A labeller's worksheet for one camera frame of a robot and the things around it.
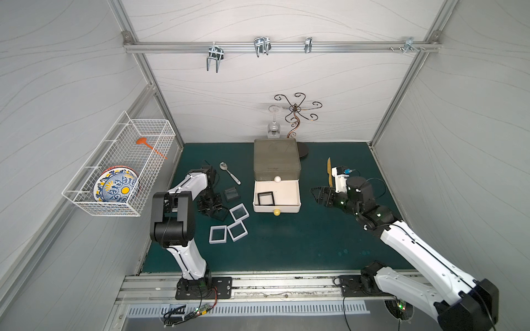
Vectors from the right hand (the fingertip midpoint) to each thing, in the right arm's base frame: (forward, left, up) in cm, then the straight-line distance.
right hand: (319, 188), depth 77 cm
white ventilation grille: (-39, +52, -22) cm, 68 cm away
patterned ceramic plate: (-10, +65, +15) cm, 68 cm away
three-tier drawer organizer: (+9, +16, -2) cm, 18 cm away
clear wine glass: (+31, +19, +3) cm, 36 cm away
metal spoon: (+24, +45, -19) cm, 55 cm away
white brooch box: (-2, +33, -20) cm, 38 cm away
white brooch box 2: (-10, +33, -20) cm, 40 cm away
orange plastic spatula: (+11, +68, +12) cm, 70 cm away
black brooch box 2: (-4, +42, -18) cm, 45 cm away
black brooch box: (+2, +21, -12) cm, 24 cm away
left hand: (-3, +44, -17) cm, 47 cm away
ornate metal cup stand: (+28, +10, +12) cm, 32 cm away
